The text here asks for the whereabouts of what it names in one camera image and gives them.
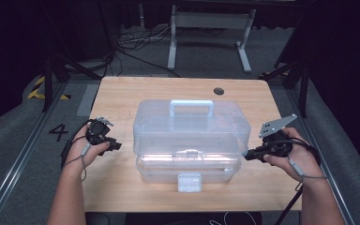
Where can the metal floor rail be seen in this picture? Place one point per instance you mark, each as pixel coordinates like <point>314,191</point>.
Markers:
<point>18,162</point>
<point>340,200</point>

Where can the black tripod stand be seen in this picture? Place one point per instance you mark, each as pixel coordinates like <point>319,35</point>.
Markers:
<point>303,84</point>
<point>47,84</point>

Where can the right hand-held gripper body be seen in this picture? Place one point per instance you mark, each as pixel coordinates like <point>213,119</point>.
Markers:
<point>278,145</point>

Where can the grey metal desk frame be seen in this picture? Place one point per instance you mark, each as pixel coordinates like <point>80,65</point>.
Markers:
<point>212,20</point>

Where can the person's left hand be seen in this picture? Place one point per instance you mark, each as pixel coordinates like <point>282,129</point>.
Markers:
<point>76,153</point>

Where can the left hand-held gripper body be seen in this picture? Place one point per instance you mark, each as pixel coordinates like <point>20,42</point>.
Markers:
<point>97,131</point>

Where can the person's right hand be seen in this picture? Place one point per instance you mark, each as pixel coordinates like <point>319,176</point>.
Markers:
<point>303,156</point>

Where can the dark round table grommet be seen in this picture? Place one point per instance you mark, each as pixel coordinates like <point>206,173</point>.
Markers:
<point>218,91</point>

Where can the clear plastic storage box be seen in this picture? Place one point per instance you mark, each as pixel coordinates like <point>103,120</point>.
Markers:
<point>190,140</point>

